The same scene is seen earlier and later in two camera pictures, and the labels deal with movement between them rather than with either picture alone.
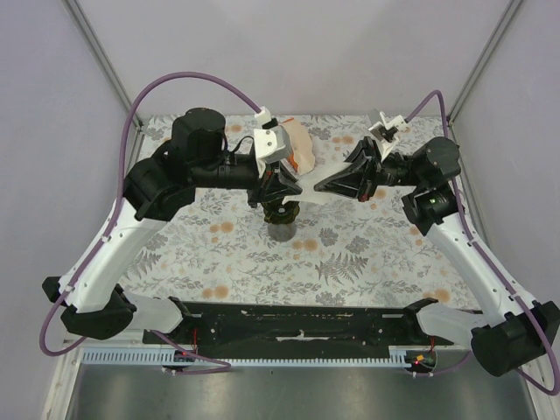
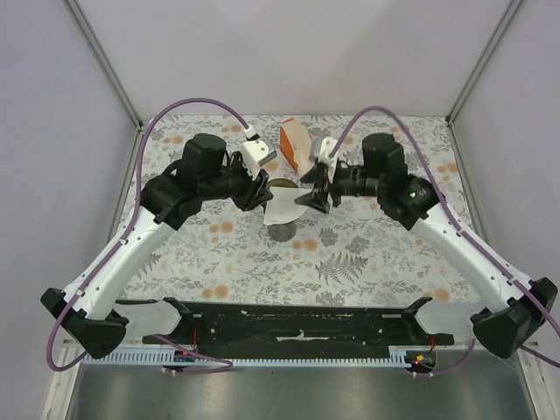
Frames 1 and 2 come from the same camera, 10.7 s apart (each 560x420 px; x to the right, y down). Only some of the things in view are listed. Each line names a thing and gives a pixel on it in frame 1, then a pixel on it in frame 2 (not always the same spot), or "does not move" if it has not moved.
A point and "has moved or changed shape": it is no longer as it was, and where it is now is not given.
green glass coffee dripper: (276, 212) has moved or changed shape
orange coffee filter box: (302, 154) does not move
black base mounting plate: (318, 329) does not move
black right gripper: (360, 185) -> (318, 197)
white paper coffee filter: (308, 180) has moved or changed shape
